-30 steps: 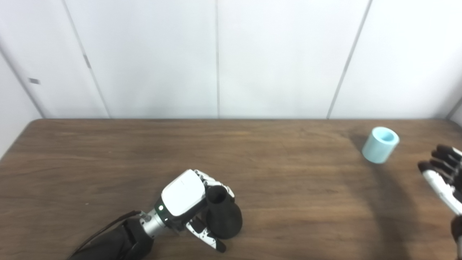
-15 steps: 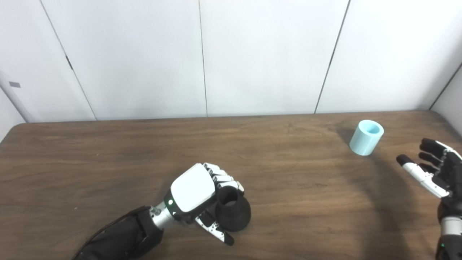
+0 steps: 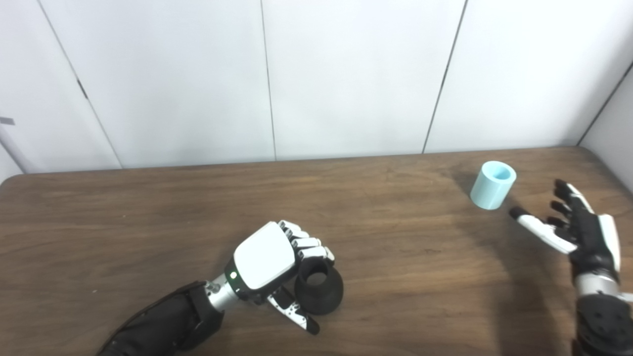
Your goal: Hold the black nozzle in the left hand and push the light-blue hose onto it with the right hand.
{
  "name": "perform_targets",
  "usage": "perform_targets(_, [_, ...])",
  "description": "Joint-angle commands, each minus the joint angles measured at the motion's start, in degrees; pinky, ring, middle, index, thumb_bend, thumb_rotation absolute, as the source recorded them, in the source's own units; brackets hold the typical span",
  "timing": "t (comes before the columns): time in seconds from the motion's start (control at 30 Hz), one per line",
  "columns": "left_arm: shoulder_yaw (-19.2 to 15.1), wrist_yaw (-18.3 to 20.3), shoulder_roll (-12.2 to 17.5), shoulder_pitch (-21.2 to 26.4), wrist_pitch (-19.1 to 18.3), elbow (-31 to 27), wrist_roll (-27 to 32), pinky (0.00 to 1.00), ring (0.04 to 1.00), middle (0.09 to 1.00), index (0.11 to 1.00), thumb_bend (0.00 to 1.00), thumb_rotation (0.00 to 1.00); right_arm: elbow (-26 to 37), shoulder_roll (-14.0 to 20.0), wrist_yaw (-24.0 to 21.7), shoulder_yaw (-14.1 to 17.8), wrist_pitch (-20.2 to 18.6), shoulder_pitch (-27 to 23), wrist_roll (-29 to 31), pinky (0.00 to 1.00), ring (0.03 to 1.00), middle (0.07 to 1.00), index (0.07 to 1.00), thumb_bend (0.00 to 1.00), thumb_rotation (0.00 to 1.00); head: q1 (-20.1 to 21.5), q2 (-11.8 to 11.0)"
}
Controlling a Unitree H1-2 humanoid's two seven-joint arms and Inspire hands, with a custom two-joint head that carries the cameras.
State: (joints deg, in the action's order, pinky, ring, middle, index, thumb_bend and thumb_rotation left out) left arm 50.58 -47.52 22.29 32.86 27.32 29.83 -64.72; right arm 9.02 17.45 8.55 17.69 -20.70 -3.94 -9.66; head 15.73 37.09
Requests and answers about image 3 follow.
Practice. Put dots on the white and black right hand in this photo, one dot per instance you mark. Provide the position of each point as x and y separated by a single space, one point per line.
591 237

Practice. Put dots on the white and black left hand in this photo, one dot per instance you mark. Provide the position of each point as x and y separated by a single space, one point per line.
262 257

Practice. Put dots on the black funnel-shaped nozzle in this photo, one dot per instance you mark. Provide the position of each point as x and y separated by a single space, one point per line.
326 296

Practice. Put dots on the light blue cylinder cup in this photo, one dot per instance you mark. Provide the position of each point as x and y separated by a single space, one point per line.
487 193

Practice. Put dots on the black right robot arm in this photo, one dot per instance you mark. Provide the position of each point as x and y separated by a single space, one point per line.
603 316

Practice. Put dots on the black wall panel hinge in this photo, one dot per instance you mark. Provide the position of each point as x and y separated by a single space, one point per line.
82 89

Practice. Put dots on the small gray wall tag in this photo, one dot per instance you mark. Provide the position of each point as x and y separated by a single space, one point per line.
6 121

